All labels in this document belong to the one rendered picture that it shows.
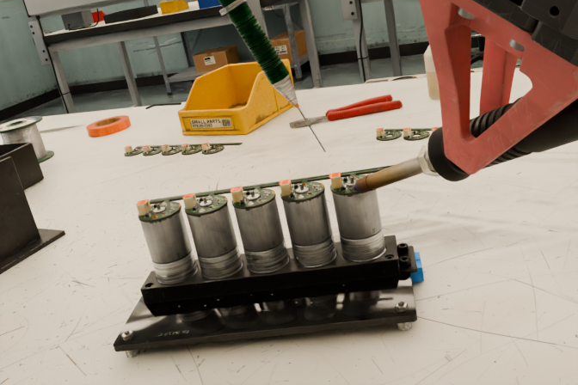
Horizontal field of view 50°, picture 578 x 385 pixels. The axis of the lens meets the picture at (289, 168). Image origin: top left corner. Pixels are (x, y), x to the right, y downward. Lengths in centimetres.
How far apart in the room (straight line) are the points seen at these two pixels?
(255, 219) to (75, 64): 608
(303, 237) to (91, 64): 596
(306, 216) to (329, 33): 474
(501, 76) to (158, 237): 20
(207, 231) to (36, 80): 611
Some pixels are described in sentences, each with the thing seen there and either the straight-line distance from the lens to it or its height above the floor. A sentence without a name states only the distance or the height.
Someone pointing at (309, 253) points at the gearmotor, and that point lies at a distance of 35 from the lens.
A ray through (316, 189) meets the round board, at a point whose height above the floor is 81.
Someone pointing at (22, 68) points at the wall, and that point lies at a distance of 634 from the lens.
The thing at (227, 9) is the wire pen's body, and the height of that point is 92.
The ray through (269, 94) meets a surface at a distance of 75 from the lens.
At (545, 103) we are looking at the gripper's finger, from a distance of 21.
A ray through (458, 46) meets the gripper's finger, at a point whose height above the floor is 89.
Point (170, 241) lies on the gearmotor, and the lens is 36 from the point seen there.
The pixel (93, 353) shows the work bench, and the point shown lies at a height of 75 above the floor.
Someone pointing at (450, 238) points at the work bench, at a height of 75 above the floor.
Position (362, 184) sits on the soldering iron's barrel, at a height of 82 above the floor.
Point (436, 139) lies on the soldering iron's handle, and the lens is 27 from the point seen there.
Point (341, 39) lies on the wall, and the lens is 504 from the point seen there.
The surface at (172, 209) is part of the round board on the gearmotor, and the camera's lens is 36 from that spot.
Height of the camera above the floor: 94
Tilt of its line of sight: 19 degrees down
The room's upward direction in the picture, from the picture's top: 12 degrees counter-clockwise
